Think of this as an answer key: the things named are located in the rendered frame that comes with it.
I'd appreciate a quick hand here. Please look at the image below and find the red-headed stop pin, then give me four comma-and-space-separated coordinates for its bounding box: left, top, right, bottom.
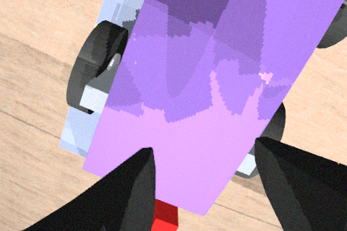
151, 199, 179, 231

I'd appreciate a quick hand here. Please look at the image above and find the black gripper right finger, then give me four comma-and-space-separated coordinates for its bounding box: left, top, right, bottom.
254, 136, 347, 231

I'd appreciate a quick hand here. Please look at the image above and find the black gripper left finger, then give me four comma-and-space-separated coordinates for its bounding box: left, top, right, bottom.
23, 147, 156, 231

